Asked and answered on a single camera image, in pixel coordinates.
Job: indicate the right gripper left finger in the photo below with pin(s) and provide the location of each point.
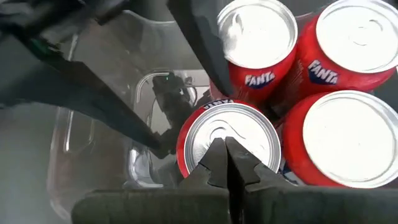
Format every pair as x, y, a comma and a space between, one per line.
199, 205

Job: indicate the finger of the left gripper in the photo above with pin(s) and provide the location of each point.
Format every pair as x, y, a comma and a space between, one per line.
202, 40
77, 84

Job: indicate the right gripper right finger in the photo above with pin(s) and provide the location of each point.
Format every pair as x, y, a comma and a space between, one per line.
311, 208

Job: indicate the red Fanta soda can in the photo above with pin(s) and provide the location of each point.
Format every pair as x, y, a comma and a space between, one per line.
351, 140
258, 34
199, 133
357, 37

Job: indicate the clear plastic storage bin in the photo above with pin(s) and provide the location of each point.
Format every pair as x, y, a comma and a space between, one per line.
93, 161

